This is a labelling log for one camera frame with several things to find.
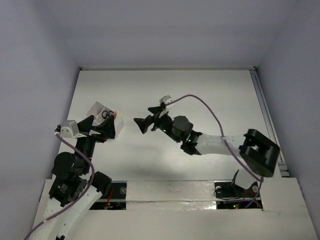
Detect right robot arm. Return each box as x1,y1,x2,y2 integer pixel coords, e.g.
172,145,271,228
134,105,280,182

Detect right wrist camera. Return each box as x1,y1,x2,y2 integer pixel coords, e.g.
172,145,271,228
159,95,174,118

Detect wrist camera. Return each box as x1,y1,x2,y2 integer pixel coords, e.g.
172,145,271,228
159,95,174,118
54,120,88,139

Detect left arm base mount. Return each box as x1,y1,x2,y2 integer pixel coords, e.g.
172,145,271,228
90,181,127,211

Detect aluminium side rail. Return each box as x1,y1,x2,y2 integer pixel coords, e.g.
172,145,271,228
249,67,291,178

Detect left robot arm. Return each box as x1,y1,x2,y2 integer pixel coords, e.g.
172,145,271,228
25,113,117,240

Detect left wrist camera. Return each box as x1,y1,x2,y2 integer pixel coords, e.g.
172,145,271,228
54,120,88,139

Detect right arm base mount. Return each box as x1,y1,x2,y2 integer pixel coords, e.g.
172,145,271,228
213,169,263,210

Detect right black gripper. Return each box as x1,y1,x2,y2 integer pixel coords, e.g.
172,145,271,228
134,105,181,143

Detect white divided container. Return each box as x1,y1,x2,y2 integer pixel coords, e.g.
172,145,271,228
86,101,125,138

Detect black scissors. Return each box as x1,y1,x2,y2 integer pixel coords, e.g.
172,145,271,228
101,110,114,119

